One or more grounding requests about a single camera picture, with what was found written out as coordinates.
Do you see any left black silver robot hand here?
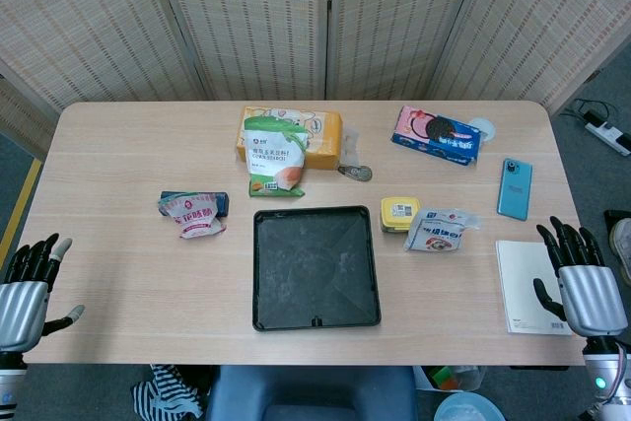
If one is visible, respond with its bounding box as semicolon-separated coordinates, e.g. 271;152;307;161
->
0;232;86;353

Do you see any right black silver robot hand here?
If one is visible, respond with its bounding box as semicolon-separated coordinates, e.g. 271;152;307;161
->
532;216;630;341

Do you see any yellow lidded container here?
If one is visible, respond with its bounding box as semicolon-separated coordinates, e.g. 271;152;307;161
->
379;196;421;234

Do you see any clear bag with colourful cube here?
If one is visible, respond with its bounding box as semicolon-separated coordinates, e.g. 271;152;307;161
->
412;365;487;392

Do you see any black square plastic tray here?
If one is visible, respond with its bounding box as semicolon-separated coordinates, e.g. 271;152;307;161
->
251;204;384;332

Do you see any green white corn starch bag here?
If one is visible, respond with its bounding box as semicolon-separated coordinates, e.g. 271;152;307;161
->
243;114;308;199

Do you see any white sneaker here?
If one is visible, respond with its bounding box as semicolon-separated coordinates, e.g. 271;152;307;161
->
610;217;631;287

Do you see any white notebook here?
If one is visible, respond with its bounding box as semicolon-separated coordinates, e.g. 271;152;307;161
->
494;239;573;336

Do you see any black object on floor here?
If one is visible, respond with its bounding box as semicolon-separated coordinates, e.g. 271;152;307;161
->
603;210;631;235

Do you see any teal smartphone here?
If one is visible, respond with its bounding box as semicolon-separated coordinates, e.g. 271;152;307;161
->
496;157;534;222

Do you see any black white striped cloth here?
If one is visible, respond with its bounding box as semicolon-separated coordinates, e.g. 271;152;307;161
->
130;364;206;420

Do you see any white power strip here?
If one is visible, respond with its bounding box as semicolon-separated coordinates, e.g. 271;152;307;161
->
584;119;631;157

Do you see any light blue basin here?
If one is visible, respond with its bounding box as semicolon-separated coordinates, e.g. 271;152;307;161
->
433;390;504;421

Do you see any white round lid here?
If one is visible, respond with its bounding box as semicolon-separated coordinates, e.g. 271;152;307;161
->
466;116;498;142

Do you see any pink blue cookie box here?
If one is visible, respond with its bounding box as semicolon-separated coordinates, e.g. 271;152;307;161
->
390;105;482;167

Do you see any correction tape dispenser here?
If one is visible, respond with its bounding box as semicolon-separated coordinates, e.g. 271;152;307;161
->
337;163;374;182

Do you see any clear plastic wrapper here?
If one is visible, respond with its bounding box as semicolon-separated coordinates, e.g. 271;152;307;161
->
343;125;361;166

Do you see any blue chair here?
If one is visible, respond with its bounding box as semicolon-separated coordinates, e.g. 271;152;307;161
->
204;365;419;421

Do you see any yellow tissue pack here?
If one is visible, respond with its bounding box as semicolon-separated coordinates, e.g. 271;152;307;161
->
234;105;344;171

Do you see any beige woven folding screen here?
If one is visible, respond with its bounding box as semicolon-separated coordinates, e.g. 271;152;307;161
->
0;0;631;159

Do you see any black power cable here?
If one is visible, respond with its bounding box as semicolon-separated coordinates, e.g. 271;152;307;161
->
561;98;620;129

